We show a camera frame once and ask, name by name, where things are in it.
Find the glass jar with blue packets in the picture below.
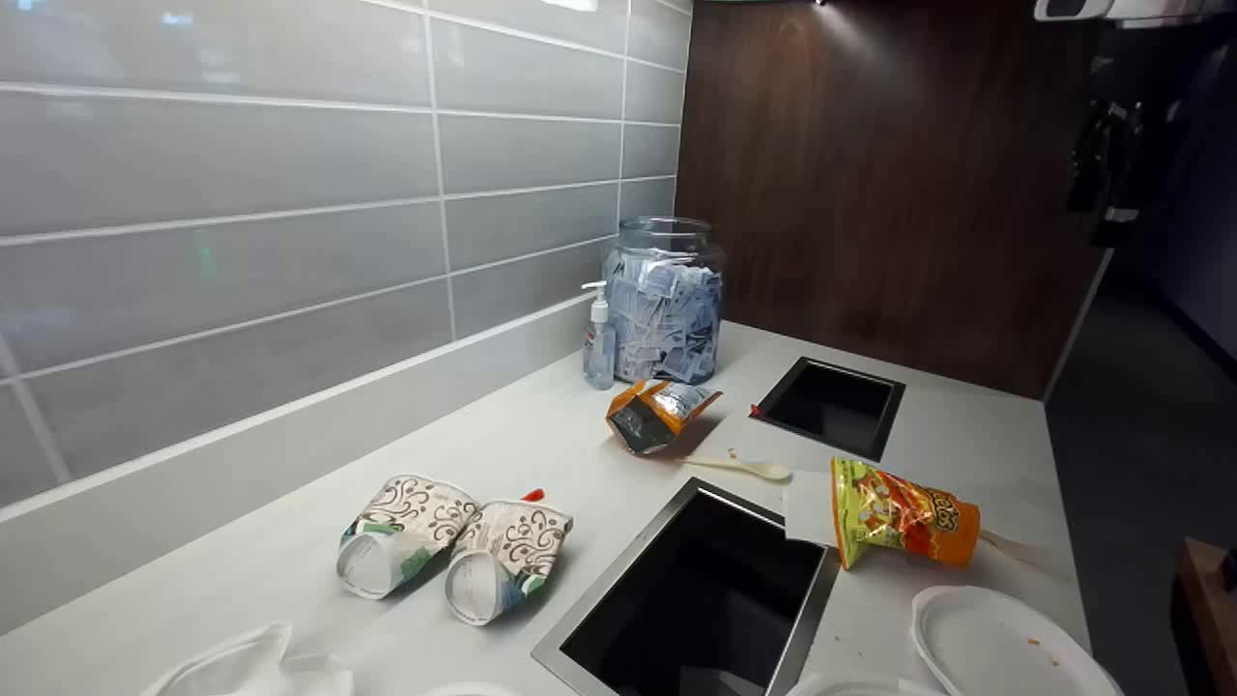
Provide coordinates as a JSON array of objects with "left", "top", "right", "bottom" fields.
[{"left": 608, "top": 218, "right": 724, "bottom": 385}]

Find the crumpled white plastic wrapper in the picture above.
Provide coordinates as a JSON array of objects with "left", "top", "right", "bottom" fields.
[{"left": 143, "top": 623, "right": 357, "bottom": 696}]

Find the large steel-rimmed bin opening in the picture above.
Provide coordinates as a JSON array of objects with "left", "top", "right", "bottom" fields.
[{"left": 533, "top": 481, "right": 835, "bottom": 696}]

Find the white plastic plate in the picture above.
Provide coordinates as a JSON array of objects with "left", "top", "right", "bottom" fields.
[{"left": 908, "top": 584, "right": 1123, "bottom": 696}]

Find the white plastic spoon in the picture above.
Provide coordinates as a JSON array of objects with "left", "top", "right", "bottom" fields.
[{"left": 684, "top": 457, "right": 793, "bottom": 485}]

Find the floral pattern paper cup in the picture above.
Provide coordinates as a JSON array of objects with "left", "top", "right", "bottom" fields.
[
  {"left": 337, "top": 477, "right": 478, "bottom": 599},
  {"left": 446, "top": 503, "right": 573, "bottom": 627}
]

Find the left floral pattern paper cup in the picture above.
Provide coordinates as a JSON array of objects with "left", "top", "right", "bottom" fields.
[{"left": 337, "top": 477, "right": 478, "bottom": 599}]

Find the right floral pattern paper cup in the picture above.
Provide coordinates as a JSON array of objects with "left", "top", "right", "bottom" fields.
[{"left": 446, "top": 503, "right": 573, "bottom": 627}]

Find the white paper napkin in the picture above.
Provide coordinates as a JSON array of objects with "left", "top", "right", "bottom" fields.
[{"left": 784, "top": 467, "right": 835, "bottom": 548}]

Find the orange and black crumpled packet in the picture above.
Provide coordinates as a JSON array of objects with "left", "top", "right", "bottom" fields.
[{"left": 608, "top": 378, "right": 719, "bottom": 457}]

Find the orange Cheetos snack packet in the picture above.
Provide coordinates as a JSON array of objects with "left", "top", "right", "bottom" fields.
[{"left": 832, "top": 457, "right": 980, "bottom": 570}]

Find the small clear spray bottle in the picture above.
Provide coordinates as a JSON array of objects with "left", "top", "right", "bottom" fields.
[{"left": 581, "top": 281, "right": 613, "bottom": 390}]

